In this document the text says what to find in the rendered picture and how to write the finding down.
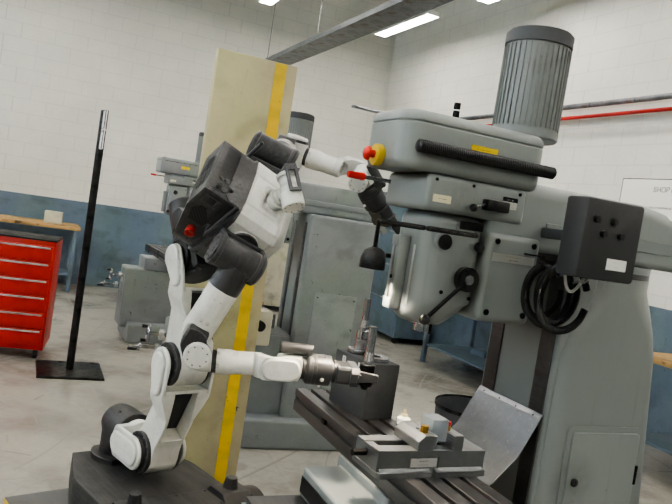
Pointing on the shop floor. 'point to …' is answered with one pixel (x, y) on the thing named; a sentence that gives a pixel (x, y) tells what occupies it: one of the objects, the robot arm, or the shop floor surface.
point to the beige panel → (212, 452)
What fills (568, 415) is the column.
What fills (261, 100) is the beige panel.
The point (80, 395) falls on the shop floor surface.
